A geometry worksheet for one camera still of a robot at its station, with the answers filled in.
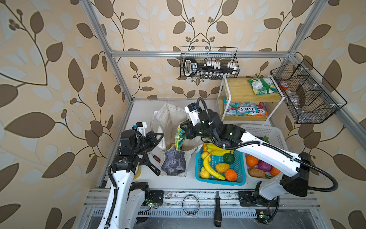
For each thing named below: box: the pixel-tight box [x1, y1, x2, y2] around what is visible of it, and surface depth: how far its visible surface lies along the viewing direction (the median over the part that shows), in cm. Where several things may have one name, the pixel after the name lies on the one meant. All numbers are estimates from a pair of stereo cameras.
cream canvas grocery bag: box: [151, 101, 204, 177], surface depth 75 cm
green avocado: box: [223, 152, 235, 165], surface depth 84 cm
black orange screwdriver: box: [214, 190, 223, 229], surface depth 71 cm
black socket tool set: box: [183, 57, 238, 80], surface depth 86 cm
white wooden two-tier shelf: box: [218, 74, 285, 126], surface depth 81 cm
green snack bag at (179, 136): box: [174, 124, 186, 151], surface depth 67 cm
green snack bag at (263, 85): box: [248, 77, 280, 96], surface depth 80 cm
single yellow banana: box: [203, 151, 226, 180], surface depth 80 cm
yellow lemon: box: [201, 151, 210, 160], surface depth 86 cm
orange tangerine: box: [224, 168, 238, 182], surface depth 78 cm
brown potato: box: [248, 167, 265, 178], surface depth 79 cm
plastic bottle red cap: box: [279, 82, 300, 105], surface depth 82 cm
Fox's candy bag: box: [223, 98, 270, 117], surface depth 90 cm
